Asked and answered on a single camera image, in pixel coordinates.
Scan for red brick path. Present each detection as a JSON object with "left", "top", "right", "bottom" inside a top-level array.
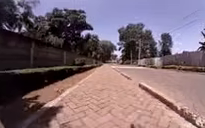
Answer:
[{"left": 23, "top": 63, "right": 198, "bottom": 128}]

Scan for pole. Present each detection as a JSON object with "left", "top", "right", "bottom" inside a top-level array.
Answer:
[{"left": 137, "top": 38, "right": 143, "bottom": 61}]

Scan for clump of trees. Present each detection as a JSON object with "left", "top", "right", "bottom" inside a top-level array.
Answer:
[{"left": 117, "top": 22, "right": 174, "bottom": 65}]

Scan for red dirt strip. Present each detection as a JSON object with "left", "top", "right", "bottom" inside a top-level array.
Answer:
[{"left": 21, "top": 66, "right": 98, "bottom": 111}]

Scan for concrete kerb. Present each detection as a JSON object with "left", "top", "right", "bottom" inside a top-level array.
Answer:
[{"left": 110, "top": 65, "right": 205, "bottom": 128}]

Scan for low dark hedge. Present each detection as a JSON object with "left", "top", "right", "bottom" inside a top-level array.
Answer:
[{"left": 0, "top": 63, "right": 103, "bottom": 108}]

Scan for grey asphalt road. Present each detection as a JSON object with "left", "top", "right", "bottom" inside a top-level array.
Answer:
[{"left": 114, "top": 65, "right": 205, "bottom": 123}]

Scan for roadside verge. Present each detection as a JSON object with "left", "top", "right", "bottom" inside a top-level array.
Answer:
[{"left": 146, "top": 64, "right": 205, "bottom": 74}]

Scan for trees behind dark wall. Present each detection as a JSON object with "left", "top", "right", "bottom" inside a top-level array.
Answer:
[{"left": 0, "top": 0, "right": 118, "bottom": 64}]

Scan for dark panelled wall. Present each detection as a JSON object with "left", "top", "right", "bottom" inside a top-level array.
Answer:
[{"left": 0, "top": 28, "right": 98, "bottom": 72}]

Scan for pale boundary wall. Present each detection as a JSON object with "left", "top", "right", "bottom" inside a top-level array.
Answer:
[{"left": 136, "top": 49, "right": 205, "bottom": 68}]

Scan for overhead wires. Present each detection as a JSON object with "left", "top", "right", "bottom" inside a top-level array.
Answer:
[{"left": 168, "top": 9, "right": 204, "bottom": 34}]

